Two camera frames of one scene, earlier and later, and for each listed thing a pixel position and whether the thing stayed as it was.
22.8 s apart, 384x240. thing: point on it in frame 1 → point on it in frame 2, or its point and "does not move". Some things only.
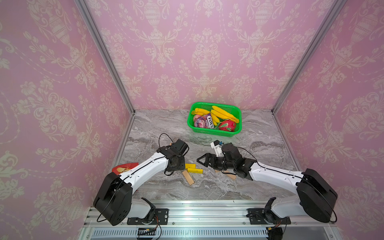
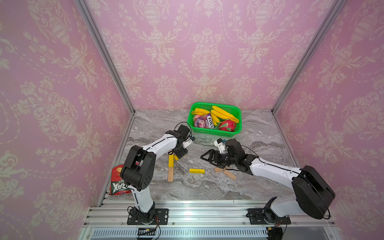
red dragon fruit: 228,125 does not move
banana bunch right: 217,113 does not move
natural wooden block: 188,177 → 170,174
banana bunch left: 199,111 does not move
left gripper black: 182,167 → 180,154
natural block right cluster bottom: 233,176 does not move
